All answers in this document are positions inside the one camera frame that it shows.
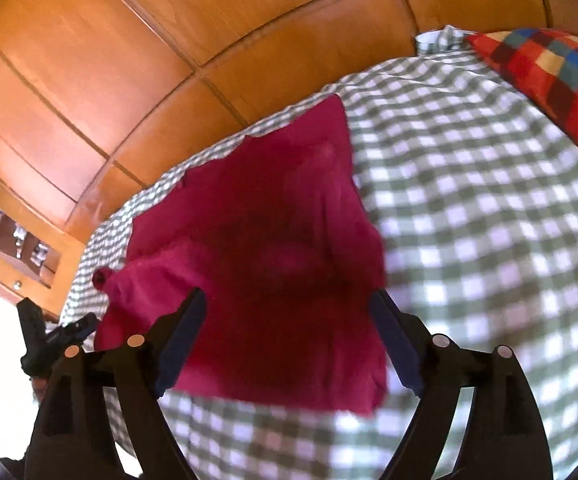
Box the wooden panelled wardrobe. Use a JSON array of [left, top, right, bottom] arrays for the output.
[[0, 0, 578, 240]]

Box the red plaid pillow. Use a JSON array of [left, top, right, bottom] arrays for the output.
[[467, 28, 578, 147]]

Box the dark red garment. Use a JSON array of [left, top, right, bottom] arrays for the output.
[[92, 96, 387, 416]]

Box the wooden side shelf unit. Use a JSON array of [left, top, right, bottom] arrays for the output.
[[0, 180, 84, 320]]

